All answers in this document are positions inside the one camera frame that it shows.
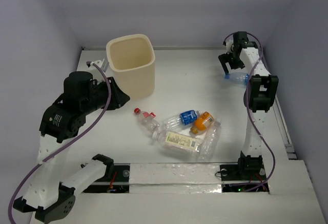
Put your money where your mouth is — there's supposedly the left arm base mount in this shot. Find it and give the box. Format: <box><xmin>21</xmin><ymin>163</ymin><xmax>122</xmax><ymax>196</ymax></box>
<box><xmin>84</xmin><ymin>154</ymin><xmax>130</xmax><ymax>193</ymax></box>

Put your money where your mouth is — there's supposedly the large bottle yellow label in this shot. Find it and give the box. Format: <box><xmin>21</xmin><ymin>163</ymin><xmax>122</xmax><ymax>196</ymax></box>
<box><xmin>152</xmin><ymin>130</ymin><xmax>203</xmax><ymax>160</ymax></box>

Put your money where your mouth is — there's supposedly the beige plastic waste bin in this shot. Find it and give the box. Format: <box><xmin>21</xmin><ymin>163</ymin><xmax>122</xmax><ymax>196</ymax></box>
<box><xmin>106</xmin><ymin>34</ymin><xmax>155</xmax><ymax>99</ymax></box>

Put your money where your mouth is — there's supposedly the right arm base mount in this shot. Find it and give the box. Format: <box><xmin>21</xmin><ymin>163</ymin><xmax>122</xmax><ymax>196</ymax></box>
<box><xmin>215</xmin><ymin>152</ymin><xmax>267</xmax><ymax>192</ymax></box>

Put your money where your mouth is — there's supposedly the aluminium table edge rail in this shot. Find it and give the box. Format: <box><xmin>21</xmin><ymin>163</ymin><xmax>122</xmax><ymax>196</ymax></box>
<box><xmin>256</xmin><ymin>46</ymin><xmax>297</xmax><ymax>159</ymax></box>

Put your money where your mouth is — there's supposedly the orange juice bottle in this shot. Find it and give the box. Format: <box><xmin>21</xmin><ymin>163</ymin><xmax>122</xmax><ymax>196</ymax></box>
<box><xmin>190</xmin><ymin>112</ymin><xmax>215</xmax><ymax>135</ymax></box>

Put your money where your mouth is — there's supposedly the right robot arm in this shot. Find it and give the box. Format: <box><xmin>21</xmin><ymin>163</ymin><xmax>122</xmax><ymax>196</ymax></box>
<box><xmin>218</xmin><ymin>31</ymin><xmax>279</xmax><ymax>182</ymax></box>

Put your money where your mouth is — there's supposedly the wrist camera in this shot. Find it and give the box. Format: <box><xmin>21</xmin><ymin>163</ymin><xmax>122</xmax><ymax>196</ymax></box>
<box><xmin>223</xmin><ymin>39</ymin><xmax>234</xmax><ymax>53</ymax></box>
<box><xmin>86</xmin><ymin>58</ymin><xmax>109</xmax><ymax>72</ymax></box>

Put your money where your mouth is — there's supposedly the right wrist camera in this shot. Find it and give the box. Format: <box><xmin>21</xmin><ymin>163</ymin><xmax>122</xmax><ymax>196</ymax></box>
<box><xmin>223</xmin><ymin>39</ymin><xmax>234</xmax><ymax>53</ymax></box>

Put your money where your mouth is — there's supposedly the silver foil tape strip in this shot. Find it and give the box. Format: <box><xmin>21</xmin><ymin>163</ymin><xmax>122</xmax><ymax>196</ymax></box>
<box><xmin>129</xmin><ymin>163</ymin><xmax>222</xmax><ymax>194</ymax></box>

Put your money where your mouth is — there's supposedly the clear bottle blue label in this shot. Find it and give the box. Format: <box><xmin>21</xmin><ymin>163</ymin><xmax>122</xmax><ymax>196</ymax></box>
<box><xmin>163</xmin><ymin>110</ymin><xmax>201</xmax><ymax>130</ymax></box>

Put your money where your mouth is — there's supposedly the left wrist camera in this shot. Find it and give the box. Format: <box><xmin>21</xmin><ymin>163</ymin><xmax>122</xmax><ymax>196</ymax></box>
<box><xmin>86</xmin><ymin>58</ymin><xmax>109</xmax><ymax>72</ymax></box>

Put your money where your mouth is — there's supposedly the clear bottle red cap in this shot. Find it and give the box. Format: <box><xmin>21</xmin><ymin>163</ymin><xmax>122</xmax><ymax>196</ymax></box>
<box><xmin>134</xmin><ymin>108</ymin><xmax>160</xmax><ymax>133</ymax></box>

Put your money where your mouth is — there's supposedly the clear bottle blue cap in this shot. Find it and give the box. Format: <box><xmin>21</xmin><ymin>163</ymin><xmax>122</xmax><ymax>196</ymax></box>
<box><xmin>224</xmin><ymin>72</ymin><xmax>249</xmax><ymax>87</ymax></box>

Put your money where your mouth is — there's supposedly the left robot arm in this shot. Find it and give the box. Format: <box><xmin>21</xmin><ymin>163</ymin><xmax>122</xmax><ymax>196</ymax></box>
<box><xmin>13</xmin><ymin>71</ymin><xmax>130</xmax><ymax>223</ymax></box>

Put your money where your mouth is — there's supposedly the crushed clear bottle white cap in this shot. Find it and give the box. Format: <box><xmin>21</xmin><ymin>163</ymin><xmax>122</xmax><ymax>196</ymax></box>
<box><xmin>198</xmin><ymin>120</ymin><xmax>221</xmax><ymax>162</ymax></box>

